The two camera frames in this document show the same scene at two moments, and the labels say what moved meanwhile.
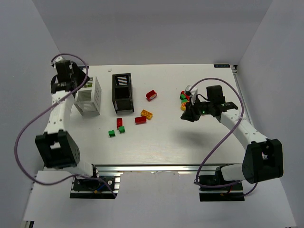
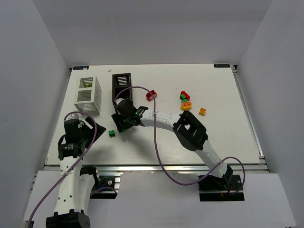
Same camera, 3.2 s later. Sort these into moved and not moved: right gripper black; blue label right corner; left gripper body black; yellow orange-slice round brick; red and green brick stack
Moved: left gripper body black; right gripper black
Not moved: red and green brick stack; yellow orange-slice round brick; blue label right corner
